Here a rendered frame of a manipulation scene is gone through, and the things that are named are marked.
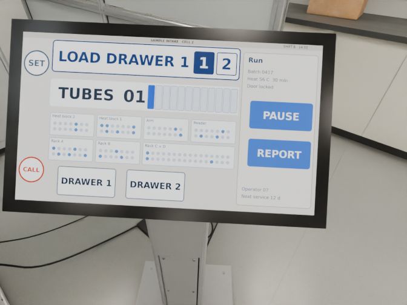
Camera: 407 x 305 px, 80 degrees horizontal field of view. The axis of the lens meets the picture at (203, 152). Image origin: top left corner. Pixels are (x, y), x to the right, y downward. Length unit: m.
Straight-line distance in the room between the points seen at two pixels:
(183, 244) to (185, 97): 0.42
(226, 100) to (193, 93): 0.05
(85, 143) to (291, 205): 0.34
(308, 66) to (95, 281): 1.34
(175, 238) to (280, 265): 0.92
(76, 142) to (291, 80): 0.35
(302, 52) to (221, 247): 1.21
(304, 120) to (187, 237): 0.41
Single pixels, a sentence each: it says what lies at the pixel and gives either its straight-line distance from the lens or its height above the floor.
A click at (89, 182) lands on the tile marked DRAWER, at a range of 0.43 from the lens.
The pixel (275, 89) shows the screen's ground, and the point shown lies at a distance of 0.41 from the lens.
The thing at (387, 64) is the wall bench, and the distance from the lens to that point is 2.27.
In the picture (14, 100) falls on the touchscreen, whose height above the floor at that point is 1.10.
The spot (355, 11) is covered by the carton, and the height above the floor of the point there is 0.96.
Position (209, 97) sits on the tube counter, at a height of 1.11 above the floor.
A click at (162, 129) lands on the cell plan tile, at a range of 0.39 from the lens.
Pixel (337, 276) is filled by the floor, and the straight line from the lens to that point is 1.59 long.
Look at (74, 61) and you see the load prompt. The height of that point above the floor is 1.15.
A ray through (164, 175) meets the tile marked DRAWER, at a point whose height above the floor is 1.02.
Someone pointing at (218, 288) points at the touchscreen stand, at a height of 0.04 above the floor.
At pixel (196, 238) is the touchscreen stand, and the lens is 0.66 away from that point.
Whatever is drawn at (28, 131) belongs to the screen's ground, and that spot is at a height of 1.06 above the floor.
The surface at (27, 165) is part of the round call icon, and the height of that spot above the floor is 1.02.
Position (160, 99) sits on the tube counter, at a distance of 0.40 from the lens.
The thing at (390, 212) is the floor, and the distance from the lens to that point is 2.07.
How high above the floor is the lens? 1.29
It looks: 40 degrees down
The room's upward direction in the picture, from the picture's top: 2 degrees clockwise
